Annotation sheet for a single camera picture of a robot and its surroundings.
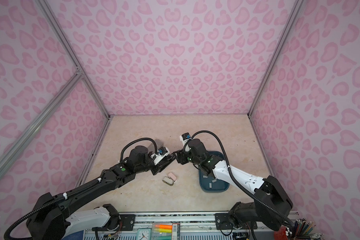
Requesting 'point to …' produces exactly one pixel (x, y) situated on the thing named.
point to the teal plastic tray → (210, 183)
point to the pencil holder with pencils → (301, 230)
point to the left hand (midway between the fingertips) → (167, 156)
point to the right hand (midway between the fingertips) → (177, 151)
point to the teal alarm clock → (144, 234)
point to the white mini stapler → (167, 180)
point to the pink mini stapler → (171, 175)
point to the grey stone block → (159, 142)
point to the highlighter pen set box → (165, 231)
